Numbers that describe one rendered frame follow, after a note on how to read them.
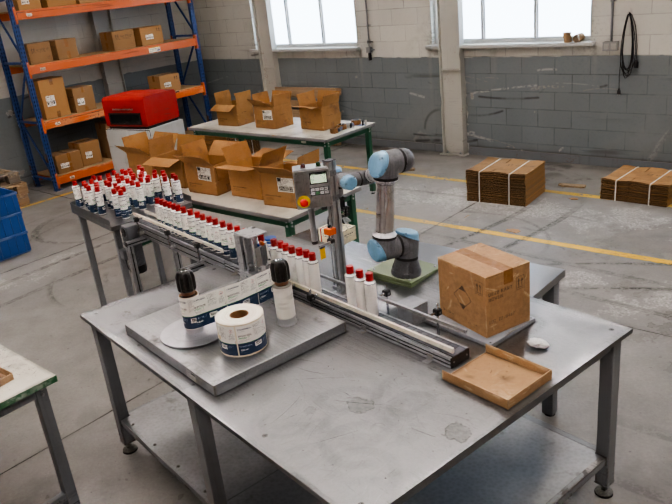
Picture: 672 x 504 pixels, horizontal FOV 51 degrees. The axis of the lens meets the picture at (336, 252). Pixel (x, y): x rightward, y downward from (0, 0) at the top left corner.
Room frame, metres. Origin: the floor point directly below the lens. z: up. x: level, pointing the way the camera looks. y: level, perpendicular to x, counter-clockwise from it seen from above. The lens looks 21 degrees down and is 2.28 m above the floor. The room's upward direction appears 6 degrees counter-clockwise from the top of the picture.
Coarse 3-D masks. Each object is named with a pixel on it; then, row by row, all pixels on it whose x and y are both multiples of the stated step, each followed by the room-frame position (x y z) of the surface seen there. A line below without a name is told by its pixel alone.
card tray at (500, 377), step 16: (496, 352) 2.38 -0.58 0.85; (464, 368) 2.32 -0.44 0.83; (480, 368) 2.31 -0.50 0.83; (496, 368) 2.30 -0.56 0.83; (512, 368) 2.28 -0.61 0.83; (528, 368) 2.27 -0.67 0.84; (544, 368) 2.21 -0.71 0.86; (464, 384) 2.18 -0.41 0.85; (480, 384) 2.20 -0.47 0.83; (496, 384) 2.19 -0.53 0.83; (512, 384) 2.18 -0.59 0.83; (528, 384) 2.17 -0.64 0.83; (496, 400) 2.07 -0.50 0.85; (512, 400) 2.05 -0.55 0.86
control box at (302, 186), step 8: (296, 168) 3.14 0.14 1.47; (312, 168) 3.11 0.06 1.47; (320, 168) 3.11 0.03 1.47; (296, 176) 3.10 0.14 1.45; (304, 176) 3.10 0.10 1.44; (328, 176) 3.11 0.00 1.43; (296, 184) 3.10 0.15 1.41; (304, 184) 3.10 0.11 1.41; (320, 184) 3.10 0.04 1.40; (328, 184) 3.11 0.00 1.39; (296, 192) 3.10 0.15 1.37; (304, 192) 3.10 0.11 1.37; (296, 200) 3.10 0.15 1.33; (312, 200) 3.10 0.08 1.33; (320, 200) 3.10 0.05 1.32; (328, 200) 3.10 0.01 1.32; (304, 208) 3.10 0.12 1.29
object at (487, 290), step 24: (456, 264) 2.66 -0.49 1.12; (480, 264) 2.63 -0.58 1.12; (504, 264) 2.61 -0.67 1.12; (528, 264) 2.61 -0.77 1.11; (456, 288) 2.66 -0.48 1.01; (480, 288) 2.53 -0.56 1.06; (504, 288) 2.55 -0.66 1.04; (528, 288) 2.61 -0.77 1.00; (456, 312) 2.66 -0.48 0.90; (480, 312) 2.53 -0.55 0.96; (504, 312) 2.54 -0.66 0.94; (528, 312) 2.61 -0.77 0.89
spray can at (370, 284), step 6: (366, 276) 2.75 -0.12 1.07; (372, 276) 2.75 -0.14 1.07; (366, 282) 2.74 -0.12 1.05; (372, 282) 2.74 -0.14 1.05; (366, 288) 2.74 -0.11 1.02; (372, 288) 2.73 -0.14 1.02; (366, 294) 2.74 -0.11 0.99; (372, 294) 2.73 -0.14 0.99; (366, 300) 2.74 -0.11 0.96; (372, 300) 2.73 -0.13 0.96; (366, 306) 2.75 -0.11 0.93; (372, 306) 2.73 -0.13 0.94; (372, 312) 2.73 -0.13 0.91; (378, 312) 2.75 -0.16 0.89
